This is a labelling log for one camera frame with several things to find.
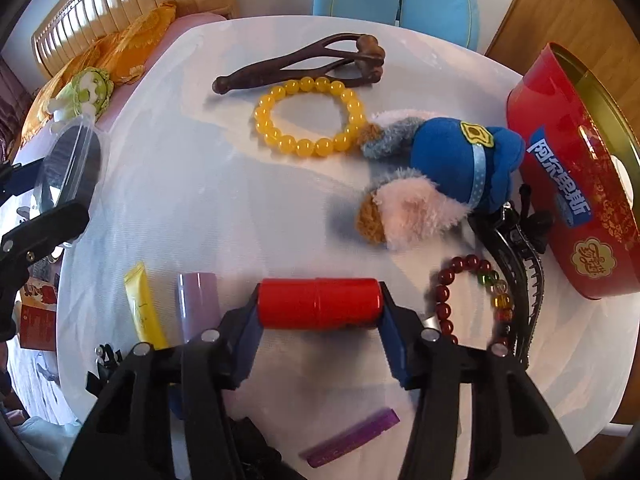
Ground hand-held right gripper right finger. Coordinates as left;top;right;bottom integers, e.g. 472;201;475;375
377;281;586;480

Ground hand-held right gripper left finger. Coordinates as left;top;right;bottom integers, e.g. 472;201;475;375
59;284;301;480

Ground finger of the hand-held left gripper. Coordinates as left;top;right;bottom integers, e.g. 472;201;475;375
0;157;48;206
0;201;91;274

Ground clear round container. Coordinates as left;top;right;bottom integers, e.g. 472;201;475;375
31;115;112;248

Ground light purple tube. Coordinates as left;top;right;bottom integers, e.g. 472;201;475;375
175;271;221;344

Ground red cylindrical container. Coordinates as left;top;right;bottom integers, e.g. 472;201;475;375
257;277;385;332

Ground yellow cream tube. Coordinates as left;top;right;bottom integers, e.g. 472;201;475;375
123;261;170;351

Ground blue plush toy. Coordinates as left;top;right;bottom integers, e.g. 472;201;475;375
355;110;527;252

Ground yellow bead bracelet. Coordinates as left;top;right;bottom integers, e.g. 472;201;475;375
253;76;367;158

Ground round red tin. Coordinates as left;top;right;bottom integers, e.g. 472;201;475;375
505;42;640;302

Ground red paper packet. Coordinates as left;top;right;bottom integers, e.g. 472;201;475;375
19;280;59;351

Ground dark purple curtain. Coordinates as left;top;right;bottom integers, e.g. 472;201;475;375
0;54;32;147

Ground purple plastic comb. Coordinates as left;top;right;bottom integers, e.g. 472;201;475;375
299;408;402;469

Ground green and white plush toy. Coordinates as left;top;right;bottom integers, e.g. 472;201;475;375
47;66;114;124

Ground small black hair clip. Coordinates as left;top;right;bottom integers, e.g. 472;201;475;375
86;342;126;397

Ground black hair claw clip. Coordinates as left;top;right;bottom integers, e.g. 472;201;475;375
470;184;555;367

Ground orange patterned pillow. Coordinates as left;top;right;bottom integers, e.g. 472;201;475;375
20;2;179;147

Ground dark wooden roller massager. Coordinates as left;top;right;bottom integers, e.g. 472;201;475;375
212;32;387;96

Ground wooden wardrobe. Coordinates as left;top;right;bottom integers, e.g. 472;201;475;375
484;0;640;127

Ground dark red bead bracelet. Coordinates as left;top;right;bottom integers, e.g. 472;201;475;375
431;254;516;354

